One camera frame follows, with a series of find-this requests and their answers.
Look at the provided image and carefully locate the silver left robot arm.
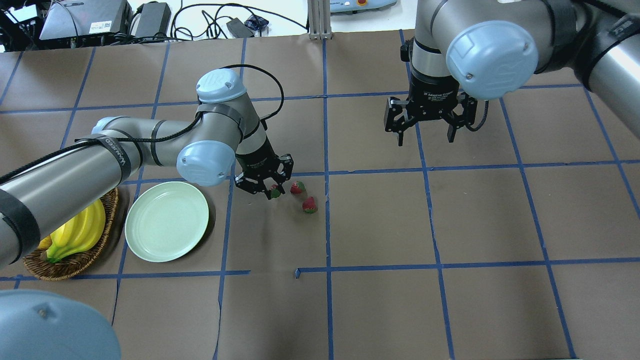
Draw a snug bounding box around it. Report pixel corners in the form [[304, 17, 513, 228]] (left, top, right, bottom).
[[1, 64, 294, 360]]

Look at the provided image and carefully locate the yellow banana bunch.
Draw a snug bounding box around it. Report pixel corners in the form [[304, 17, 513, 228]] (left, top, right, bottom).
[[39, 199, 106, 264]]

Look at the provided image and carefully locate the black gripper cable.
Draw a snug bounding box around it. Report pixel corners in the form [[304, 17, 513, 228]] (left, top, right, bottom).
[[220, 64, 285, 123]]

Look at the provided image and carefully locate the wicker fruit basket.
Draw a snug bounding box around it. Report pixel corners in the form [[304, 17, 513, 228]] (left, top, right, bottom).
[[22, 187, 121, 281]]

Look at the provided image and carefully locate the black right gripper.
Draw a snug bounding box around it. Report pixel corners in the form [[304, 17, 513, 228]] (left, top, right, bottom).
[[384, 75, 478, 147]]

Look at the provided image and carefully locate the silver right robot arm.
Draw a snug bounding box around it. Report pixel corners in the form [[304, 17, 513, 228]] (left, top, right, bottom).
[[384, 0, 640, 146]]

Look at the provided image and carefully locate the aluminium frame post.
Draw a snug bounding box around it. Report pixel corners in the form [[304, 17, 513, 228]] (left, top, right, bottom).
[[306, 0, 333, 40]]

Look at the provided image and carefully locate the black computer case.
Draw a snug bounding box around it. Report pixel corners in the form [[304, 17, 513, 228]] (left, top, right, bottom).
[[39, 0, 131, 41]]

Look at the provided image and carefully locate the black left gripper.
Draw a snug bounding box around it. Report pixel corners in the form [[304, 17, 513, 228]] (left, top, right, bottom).
[[234, 140, 294, 200]]

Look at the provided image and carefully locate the red strawberry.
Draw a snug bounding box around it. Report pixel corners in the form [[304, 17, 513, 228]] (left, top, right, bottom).
[[290, 181, 306, 195], [269, 184, 282, 199], [301, 196, 319, 214]]

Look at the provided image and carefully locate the black power adapter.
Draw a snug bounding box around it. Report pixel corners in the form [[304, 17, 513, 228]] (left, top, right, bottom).
[[131, 1, 171, 38]]

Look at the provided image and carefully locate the light green plate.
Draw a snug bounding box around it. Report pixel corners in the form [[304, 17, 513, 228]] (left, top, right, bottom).
[[125, 181, 210, 264]]

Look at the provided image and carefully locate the red strawberry at corner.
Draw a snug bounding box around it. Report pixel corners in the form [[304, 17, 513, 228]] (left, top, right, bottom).
[[301, 196, 319, 214]]

